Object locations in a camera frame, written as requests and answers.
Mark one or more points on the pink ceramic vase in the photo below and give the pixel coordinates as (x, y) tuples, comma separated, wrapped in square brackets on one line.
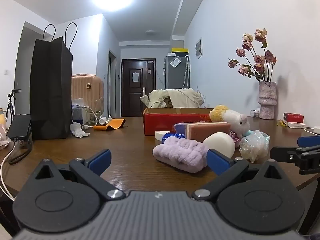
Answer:
[(267, 100)]

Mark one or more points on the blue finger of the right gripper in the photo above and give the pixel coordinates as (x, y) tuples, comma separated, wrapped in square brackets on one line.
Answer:
[(308, 141)]

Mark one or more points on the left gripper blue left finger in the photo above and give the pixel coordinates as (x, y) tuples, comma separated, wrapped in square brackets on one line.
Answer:
[(88, 172)]

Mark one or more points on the red cardboard box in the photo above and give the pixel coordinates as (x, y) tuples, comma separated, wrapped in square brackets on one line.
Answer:
[(164, 119)]

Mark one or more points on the purple satin scrunchie cloth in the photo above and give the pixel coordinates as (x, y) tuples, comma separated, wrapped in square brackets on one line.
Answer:
[(235, 138)]

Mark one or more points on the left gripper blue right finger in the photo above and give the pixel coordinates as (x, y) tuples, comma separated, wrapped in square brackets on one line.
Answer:
[(228, 171)]

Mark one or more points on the pink hard-shell suitcase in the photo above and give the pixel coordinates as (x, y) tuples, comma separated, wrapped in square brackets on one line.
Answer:
[(90, 88)]

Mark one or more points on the lilac fluffy towel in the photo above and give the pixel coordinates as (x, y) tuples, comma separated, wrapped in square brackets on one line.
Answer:
[(183, 154)]

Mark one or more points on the red white cigarette box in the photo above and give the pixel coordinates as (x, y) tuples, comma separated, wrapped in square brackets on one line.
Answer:
[(294, 120)]

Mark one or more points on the white tape roll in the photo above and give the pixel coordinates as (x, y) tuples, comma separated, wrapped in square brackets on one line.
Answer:
[(160, 134)]

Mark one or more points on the camera tripod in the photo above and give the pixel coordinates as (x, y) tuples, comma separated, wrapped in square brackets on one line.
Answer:
[(10, 112)]

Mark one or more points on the yellow white plush toy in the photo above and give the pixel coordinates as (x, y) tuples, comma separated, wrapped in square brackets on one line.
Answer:
[(239, 122)]

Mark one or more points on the black smartphone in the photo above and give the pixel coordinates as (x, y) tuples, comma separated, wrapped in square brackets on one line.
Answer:
[(20, 127)]

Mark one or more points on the dark brown entrance door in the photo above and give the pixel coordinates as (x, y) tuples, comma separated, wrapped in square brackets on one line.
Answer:
[(138, 78)]

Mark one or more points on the beige coat on chair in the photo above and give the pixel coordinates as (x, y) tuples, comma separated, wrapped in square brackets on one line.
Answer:
[(173, 98)]

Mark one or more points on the lavender cloth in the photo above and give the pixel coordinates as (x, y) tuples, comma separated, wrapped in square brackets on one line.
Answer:
[(185, 128)]

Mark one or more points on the grey refrigerator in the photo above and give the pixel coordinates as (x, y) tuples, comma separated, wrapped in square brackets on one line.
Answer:
[(175, 73)]

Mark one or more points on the crinkled clear plastic bag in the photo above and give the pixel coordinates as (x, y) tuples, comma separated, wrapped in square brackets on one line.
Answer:
[(254, 146)]

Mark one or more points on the yellow box on refrigerator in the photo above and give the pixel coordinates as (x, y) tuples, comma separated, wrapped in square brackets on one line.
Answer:
[(179, 50)]

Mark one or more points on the black paper shopping bag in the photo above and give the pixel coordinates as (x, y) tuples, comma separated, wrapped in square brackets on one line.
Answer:
[(50, 92)]

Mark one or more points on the dried pink rose bouquet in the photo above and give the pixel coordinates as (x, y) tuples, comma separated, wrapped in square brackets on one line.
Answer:
[(260, 61)]

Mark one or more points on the orange folded cloth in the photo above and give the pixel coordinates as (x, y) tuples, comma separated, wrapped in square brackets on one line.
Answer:
[(112, 125)]

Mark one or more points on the small white bottle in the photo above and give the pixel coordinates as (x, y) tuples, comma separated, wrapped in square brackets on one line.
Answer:
[(104, 120)]

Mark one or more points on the crumpled white tissue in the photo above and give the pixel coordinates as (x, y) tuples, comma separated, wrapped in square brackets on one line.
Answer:
[(77, 131)]

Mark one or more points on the brown rectangular sponge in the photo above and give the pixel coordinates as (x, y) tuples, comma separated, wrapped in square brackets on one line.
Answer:
[(202, 130)]

